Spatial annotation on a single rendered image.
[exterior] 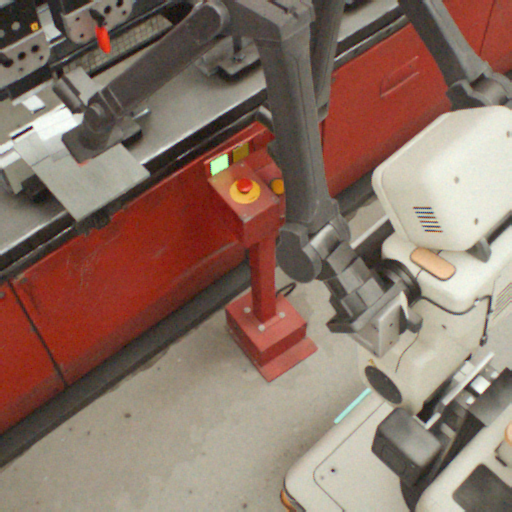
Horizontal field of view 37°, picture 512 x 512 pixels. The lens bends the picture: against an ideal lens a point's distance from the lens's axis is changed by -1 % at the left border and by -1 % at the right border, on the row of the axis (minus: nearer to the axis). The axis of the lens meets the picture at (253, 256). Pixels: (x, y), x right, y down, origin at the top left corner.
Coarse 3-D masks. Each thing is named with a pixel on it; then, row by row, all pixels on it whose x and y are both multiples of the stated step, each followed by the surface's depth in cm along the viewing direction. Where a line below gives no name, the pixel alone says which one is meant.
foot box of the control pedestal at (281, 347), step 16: (240, 304) 244; (288, 304) 243; (240, 320) 241; (288, 320) 240; (240, 336) 246; (256, 336) 237; (272, 336) 237; (288, 336) 239; (304, 336) 247; (256, 352) 240; (272, 352) 241; (288, 352) 246; (304, 352) 246; (256, 368) 244; (272, 368) 243; (288, 368) 243
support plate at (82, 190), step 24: (24, 144) 166; (120, 144) 165; (48, 168) 162; (72, 168) 162; (96, 168) 161; (120, 168) 161; (144, 168) 161; (72, 192) 158; (96, 192) 158; (120, 192) 158
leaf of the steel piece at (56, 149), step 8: (72, 120) 169; (48, 128) 168; (56, 128) 168; (64, 128) 168; (40, 136) 167; (48, 136) 167; (56, 136) 167; (48, 144) 165; (56, 144) 165; (48, 152) 164; (56, 152) 161; (64, 152) 163
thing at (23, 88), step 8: (48, 64) 159; (32, 72) 158; (40, 72) 159; (48, 72) 160; (24, 80) 158; (32, 80) 159; (40, 80) 160; (48, 80) 162; (8, 88) 156; (16, 88) 158; (24, 88) 159; (32, 88) 160; (40, 88) 163; (16, 96) 159; (24, 96) 161; (16, 104) 161
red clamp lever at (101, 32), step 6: (90, 12) 151; (96, 12) 151; (96, 18) 150; (102, 18) 151; (96, 24) 153; (102, 24) 153; (96, 30) 154; (102, 30) 153; (96, 36) 156; (102, 36) 154; (108, 36) 156; (102, 42) 156; (108, 42) 156; (102, 48) 157; (108, 48) 157
